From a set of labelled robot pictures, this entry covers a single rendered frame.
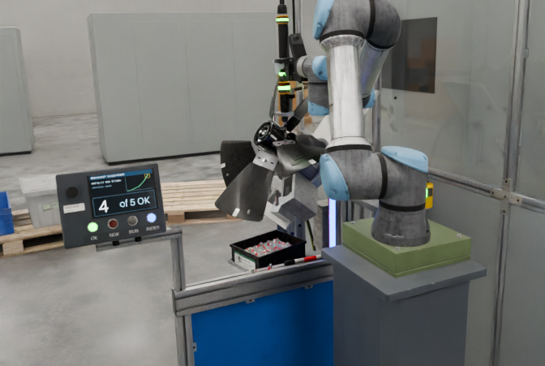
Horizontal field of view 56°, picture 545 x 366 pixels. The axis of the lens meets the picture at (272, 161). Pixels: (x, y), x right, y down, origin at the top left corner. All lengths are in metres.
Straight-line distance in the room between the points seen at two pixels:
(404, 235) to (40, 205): 3.68
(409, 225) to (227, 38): 6.50
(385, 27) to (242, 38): 6.36
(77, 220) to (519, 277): 1.57
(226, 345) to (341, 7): 1.07
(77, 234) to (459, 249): 0.97
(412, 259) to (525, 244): 0.85
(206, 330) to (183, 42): 6.08
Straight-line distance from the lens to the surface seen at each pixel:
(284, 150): 1.89
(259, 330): 1.75
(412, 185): 1.29
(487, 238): 2.22
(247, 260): 1.77
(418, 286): 1.27
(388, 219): 1.32
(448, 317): 1.40
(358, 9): 1.37
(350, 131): 1.28
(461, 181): 2.26
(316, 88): 1.68
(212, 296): 1.61
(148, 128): 7.43
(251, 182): 1.99
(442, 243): 1.37
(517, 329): 2.25
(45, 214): 4.64
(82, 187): 1.40
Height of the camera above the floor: 1.55
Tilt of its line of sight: 13 degrees down
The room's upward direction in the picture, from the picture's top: 2 degrees counter-clockwise
